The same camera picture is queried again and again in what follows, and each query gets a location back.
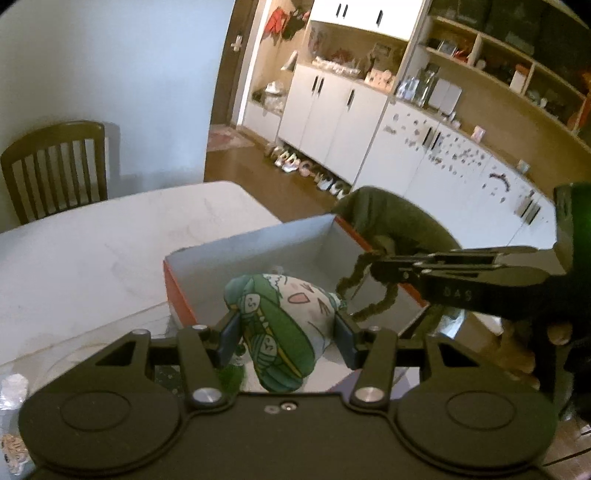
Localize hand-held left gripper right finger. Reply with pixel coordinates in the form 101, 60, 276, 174
335, 313, 468, 410

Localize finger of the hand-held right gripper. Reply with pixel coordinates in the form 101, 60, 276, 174
369, 246, 541, 278
413, 263, 563, 320

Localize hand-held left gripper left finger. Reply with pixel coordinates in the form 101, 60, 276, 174
95, 313, 243, 410

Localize green printed plush pouch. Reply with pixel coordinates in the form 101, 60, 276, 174
224, 273, 345, 394

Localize white cardboard box red sides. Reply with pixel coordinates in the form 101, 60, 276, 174
163, 213, 432, 337

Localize person's right hand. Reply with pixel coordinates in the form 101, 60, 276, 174
547, 322, 574, 347

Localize white cabinet with stickers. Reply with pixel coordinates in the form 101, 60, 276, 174
355, 99, 560, 252

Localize white box pair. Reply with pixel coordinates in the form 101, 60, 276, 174
433, 78, 463, 117

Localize row of shoes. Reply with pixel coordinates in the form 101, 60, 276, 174
264, 142, 352, 200

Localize white two-door cabinet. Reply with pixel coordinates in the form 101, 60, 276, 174
277, 63, 393, 180

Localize pink toy on counter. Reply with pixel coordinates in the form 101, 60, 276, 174
368, 69, 397, 89

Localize white carton on shelf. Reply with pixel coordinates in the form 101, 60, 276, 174
510, 65, 530, 94

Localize pink patterned rug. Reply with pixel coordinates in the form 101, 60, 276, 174
207, 126, 256, 151

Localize clear crumpled plastic wrapper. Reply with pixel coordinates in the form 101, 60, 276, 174
0, 374, 30, 409

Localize low white bench cabinet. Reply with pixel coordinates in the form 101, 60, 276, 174
243, 99, 285, 140

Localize pile of bags on bench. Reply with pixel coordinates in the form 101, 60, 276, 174
251, 81, 288, 112

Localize patterned snack packet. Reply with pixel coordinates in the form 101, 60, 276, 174
0, 433, 34, 477

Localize dark wooden chair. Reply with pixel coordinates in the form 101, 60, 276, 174
0, 121, 108, 228

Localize brown entrance door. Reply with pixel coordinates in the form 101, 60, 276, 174
217, 0, 247, 126

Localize dark hanging garment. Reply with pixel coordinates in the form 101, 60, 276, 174
283, 4, 311, 41

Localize red hanging garment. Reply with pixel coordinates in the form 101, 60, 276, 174
264, 6, 290, 38

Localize wooden wall shelf unit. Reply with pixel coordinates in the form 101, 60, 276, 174
413, 0, 591, 151

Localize white upper wall cabinet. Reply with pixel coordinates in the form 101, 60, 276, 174
308, 0, 426, 43

